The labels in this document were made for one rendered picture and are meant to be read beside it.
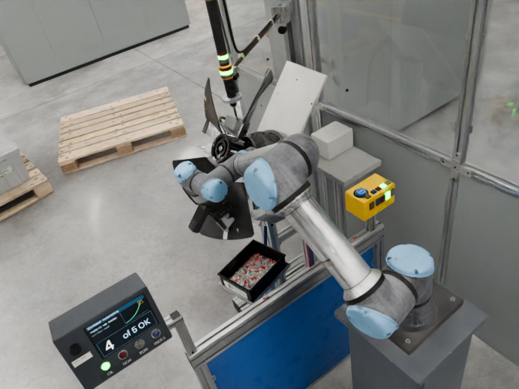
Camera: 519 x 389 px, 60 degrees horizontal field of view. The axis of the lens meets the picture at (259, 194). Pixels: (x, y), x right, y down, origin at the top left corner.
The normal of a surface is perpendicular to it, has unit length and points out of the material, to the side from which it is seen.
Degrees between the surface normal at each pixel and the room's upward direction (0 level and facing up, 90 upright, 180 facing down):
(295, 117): 50
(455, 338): 0
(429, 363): 0
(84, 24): 90
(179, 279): 0
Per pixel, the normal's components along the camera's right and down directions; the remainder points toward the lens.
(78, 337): 0.50, 0.22
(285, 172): 0.36, -0.29
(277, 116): -0.73, -0.15
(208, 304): -0.16, -0.77
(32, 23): 0.57, 0.43
